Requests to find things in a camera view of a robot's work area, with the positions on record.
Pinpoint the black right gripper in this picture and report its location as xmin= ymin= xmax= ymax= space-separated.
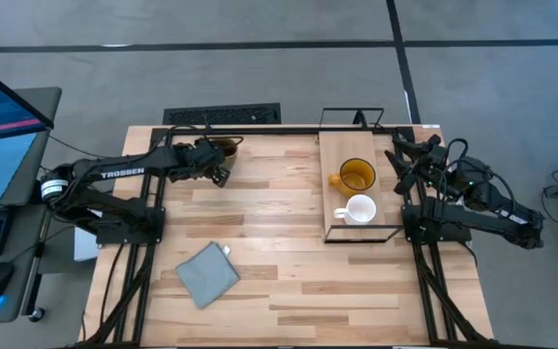
xmin=384 ymin=134 xmax=450 ymax=196

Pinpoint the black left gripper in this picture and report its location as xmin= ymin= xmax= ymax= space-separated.
xmin=169 ymin=139 xmax=233 ymax=188

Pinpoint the brown ceramic mug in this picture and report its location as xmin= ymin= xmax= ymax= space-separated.
xmin=210 ymin=136 xmax=245 ymax=172

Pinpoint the amber glass mug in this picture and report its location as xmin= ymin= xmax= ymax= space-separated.
xmin=326 ymin=157 xmax=378 ymax=200

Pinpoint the white ceramic mug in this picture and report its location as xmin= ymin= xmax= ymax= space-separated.
xmin=332 ymin=193 xmax=378 ymax=227

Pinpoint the black perforated floor panel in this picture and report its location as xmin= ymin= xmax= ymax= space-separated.
xmin=162 ymin=102 xmax=282 ymax=126

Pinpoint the grey folded cloth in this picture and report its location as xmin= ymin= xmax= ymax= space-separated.
xmin=174 ymin=240 xmax=242 ymax=311

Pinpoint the white box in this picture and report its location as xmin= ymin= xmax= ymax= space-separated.
xmin=73 ymin=211 xmax=100 ymax=264

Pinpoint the grey computer desk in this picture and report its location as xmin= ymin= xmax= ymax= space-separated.
xmin=0 ymin=86 xmax=64 ymax=326

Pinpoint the wooden shelf with wire frame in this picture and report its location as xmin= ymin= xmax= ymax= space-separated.
xmin=317 ymin=106 xmax=404 ymax=244

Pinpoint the black floor cable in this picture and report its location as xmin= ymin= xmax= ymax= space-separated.
xmin=47 ymin=135 xmax=115 ymax=160

